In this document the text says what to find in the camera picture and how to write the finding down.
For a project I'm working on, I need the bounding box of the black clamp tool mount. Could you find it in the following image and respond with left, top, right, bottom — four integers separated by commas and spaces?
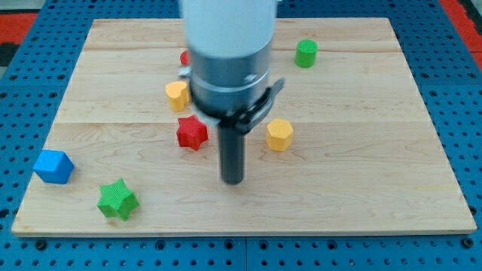
218, 78, 285, 135

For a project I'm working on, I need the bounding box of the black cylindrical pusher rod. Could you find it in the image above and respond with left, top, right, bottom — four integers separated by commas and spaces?
218, 126, 245, 185

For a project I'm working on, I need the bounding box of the red block behind arm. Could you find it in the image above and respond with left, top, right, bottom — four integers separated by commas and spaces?
179, 50, 189, 66

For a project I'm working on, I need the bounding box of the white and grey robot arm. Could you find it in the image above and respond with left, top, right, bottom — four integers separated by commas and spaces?
178, 0, 284, 185

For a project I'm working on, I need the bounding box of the yellow hexagon block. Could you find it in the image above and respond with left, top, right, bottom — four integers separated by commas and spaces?
266, 119, 294, 151

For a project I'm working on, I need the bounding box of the red star block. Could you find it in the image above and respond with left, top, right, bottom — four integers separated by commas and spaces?
176, 115, 209, 151

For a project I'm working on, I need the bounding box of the green star block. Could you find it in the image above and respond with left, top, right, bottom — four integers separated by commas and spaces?
97, 178, 139, 221

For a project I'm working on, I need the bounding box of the yellow heart block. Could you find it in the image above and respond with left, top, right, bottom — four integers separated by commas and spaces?
165, 81, 190, 112

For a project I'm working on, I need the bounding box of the green cylinder block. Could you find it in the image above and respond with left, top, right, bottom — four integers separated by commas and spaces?
294, 39, 318, 68

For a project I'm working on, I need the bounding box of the light wooden board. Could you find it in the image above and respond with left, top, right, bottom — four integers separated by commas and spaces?
11, 18, 477, 237

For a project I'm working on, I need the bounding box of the blue cube block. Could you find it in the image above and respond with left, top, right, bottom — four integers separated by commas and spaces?
33, 150, 75, 184

